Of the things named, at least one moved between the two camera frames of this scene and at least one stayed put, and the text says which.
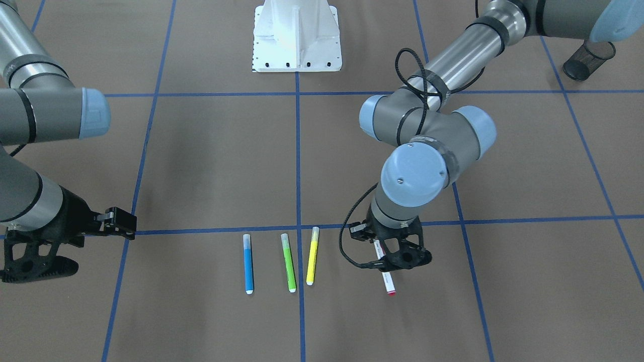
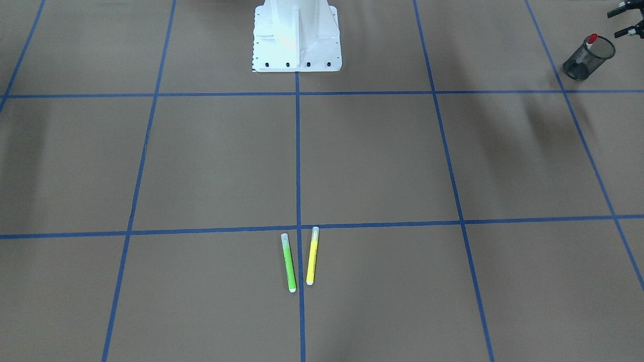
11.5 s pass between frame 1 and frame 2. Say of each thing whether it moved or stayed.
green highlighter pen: stayed
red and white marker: moved
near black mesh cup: stayed
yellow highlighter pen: stayed
